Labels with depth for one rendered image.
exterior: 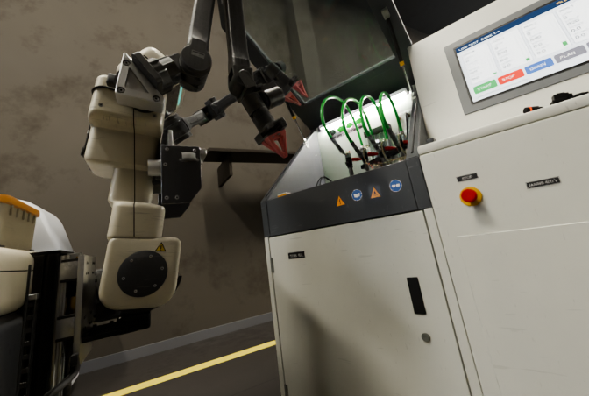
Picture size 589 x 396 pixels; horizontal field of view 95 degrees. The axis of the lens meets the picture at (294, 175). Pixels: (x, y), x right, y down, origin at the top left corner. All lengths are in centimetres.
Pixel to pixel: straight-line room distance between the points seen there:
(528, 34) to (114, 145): 137
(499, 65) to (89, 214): 307
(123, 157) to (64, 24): 323
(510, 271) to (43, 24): 408
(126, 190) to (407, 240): 81
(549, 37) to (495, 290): 84
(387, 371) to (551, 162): 72
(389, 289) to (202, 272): 235
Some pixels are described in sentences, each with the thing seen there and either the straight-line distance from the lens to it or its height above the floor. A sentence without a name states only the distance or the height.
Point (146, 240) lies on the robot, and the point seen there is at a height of 80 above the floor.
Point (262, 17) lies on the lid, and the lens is 153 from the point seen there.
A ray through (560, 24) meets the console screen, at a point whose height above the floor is 131.
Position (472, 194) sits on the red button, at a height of 80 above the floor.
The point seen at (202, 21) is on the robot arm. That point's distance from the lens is 91.
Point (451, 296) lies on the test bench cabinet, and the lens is 91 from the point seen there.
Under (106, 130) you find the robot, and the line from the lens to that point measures 88.
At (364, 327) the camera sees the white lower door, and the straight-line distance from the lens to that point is 103.
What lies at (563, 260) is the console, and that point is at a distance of 88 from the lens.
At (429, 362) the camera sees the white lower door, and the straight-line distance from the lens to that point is 99.
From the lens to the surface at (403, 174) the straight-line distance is 92.
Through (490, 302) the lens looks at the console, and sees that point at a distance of 90.
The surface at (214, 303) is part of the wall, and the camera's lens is 310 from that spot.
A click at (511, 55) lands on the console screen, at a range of 128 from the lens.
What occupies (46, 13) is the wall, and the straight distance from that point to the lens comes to 409.
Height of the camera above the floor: 74
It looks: 14 degrees up
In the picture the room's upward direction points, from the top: 8 degrees counter-clockwise
